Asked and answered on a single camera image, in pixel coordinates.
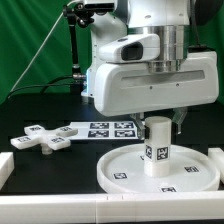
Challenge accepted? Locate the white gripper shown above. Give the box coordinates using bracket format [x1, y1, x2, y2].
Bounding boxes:
[94, 51, 219, 140]

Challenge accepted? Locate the white round table top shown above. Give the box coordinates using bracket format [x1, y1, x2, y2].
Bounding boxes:
[97, 143, 220, 193]

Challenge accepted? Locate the white cross-shaped table base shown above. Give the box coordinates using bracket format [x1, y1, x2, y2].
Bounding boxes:
[10, 125, 78, 155]

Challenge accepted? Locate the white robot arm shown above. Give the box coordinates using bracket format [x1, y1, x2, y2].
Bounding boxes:
[83, 0, 219, 138]

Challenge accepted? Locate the white right fence block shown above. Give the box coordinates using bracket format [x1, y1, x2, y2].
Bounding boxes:
[208, 148, 224, 184]

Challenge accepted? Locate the white fence block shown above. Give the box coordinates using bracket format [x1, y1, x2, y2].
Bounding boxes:
[0, 152, 14, 190]
[208, 148, 224, 184]

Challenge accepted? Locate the white marker plate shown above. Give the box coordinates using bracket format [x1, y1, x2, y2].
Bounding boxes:
[69, 121, 141, 140]

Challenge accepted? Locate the white front fence bar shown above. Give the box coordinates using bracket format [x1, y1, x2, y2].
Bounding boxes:
[0, 191, 224, 224]

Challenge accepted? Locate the green backdrop curtain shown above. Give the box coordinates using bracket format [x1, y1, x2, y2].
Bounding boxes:
[0, 0, 224, 105]

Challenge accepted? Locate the white left fence block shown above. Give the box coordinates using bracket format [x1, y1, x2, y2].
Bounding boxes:
[0, 152, 14, 190]

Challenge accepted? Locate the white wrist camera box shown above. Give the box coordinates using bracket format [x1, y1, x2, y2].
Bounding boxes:
[99, 34, 160, 64]

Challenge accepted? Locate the black cable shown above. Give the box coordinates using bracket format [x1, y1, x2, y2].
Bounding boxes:
[7, 75, 84, 99]

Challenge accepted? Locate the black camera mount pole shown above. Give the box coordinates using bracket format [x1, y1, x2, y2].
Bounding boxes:
[63, 2, 94, 81]

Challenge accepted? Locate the white cable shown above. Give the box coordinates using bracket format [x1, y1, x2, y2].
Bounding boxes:
[10, 0, 78, 92]

